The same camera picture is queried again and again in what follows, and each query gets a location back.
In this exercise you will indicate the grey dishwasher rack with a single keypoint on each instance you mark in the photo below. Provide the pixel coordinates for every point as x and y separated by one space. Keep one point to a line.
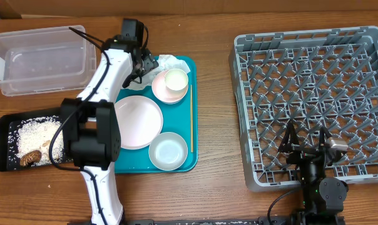
314 78

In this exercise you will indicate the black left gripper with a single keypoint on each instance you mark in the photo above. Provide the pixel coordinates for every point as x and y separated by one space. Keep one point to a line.
150 64

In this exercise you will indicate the wooden chopstick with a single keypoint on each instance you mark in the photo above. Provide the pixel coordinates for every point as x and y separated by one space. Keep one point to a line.
191 118

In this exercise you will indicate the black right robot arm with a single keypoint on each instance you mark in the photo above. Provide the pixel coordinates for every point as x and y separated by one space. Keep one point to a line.
323 196

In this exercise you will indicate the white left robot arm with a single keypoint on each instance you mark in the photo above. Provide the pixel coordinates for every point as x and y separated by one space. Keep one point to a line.
89 124

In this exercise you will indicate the large pink plate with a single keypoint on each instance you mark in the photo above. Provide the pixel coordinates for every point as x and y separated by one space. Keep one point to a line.
140 120

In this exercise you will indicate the teal serving tray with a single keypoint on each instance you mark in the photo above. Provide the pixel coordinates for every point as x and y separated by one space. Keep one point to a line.
176 119

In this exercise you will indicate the brown food scrap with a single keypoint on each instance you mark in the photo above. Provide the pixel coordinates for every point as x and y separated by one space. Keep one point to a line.
31 157

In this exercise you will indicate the cream cup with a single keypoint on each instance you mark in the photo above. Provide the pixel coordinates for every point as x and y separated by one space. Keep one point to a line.
176 80

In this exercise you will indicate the clear plastic bin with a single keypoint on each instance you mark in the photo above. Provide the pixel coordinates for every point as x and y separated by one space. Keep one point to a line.
45 60

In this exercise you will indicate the small pink plate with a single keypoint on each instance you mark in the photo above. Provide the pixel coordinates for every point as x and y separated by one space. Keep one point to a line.
162 93

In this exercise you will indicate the white rice pile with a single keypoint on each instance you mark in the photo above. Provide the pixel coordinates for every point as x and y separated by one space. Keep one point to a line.
36 136

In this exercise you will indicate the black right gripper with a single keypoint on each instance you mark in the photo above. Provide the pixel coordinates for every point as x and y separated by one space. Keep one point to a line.
306 150

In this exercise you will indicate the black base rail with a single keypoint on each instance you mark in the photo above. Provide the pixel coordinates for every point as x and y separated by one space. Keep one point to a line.
278 220

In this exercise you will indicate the grey-white bowl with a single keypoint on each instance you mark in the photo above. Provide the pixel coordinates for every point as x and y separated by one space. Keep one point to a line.
168 151

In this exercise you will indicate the white napkin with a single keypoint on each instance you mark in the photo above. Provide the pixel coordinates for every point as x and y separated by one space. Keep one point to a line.
147 81
168 62

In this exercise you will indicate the black tray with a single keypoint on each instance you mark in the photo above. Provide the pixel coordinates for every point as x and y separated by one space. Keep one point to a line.
9 126

